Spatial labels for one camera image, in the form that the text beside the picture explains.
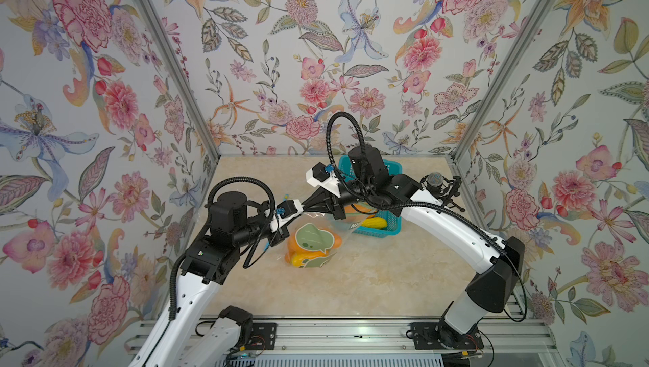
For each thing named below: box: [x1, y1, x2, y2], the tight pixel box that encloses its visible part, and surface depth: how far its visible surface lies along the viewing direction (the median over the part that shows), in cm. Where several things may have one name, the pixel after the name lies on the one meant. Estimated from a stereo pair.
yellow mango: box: [361, 217, 388, 230], surface depth 95 cm
